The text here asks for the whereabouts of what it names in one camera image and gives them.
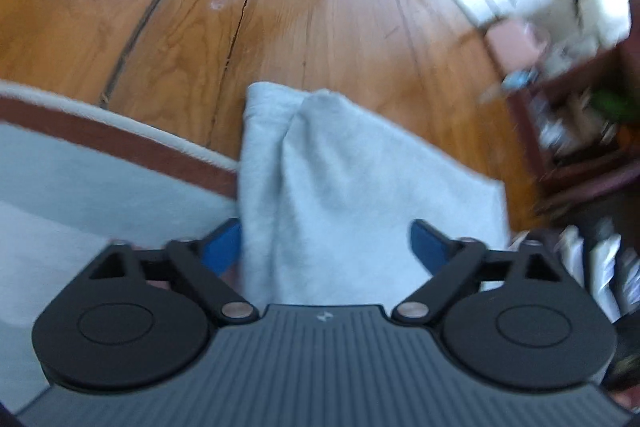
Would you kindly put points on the striped grey and red rug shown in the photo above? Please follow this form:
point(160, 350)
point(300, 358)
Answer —
point(75, 187)

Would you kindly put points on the grey t-shirt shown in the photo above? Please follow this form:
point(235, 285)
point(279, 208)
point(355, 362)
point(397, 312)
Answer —
point(340, 197)

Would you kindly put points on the white plastic bags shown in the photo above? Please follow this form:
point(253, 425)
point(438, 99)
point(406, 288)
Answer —
point(602, 262)

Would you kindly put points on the small blue object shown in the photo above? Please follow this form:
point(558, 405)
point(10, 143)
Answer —
point(519, 79)

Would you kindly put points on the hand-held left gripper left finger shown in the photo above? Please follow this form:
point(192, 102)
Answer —
point(224, 244)

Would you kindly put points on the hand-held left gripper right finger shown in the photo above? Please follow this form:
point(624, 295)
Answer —
point(427, 244)

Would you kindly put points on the pink box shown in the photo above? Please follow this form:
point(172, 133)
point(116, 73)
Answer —
point(515, 41)

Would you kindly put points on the dark wooden shelf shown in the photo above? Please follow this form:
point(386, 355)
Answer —
point(575, 167)

